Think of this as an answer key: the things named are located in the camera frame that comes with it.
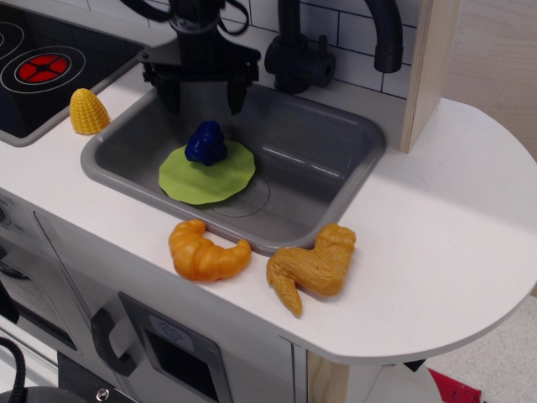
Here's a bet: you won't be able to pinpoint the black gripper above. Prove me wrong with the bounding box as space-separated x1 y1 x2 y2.
139 30 261 114

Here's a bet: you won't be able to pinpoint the blue toy blueberries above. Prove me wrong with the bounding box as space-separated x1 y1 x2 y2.
185 121 227 166

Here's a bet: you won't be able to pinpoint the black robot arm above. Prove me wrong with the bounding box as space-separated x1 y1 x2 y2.
123 1 261 114

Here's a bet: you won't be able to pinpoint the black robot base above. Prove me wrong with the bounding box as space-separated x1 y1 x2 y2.
1 353 133 403

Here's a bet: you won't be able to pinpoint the green toy plate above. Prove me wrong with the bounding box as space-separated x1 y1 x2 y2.
158 140 256 205

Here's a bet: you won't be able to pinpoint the grey toy sink basin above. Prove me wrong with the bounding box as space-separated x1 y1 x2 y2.
81 83 385 255

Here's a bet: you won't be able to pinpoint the black toy faucet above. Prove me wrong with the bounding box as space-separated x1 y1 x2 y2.
264 1 404 94

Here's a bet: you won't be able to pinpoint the yellow toy corn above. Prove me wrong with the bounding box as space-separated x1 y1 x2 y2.
70 88 111 135

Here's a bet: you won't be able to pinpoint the black toy stovetop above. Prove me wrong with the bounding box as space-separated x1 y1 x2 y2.
1 3 142 147

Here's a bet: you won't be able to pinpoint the orange toy croissant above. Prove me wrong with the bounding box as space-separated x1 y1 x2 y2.
169 219 252 282

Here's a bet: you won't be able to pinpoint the toy fried chicken wing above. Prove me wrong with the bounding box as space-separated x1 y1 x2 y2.
266 223 357 317

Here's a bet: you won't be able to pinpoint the red cloth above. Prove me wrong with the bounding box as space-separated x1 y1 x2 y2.
429 369 482 403

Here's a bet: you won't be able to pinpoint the wooden side post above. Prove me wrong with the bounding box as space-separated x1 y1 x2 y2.
399 0 461 153

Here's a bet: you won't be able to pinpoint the black oven door handle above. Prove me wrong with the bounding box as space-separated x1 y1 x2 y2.
91 308 136 377

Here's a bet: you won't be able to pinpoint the black braided cable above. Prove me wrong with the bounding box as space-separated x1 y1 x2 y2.
0 337 27 403

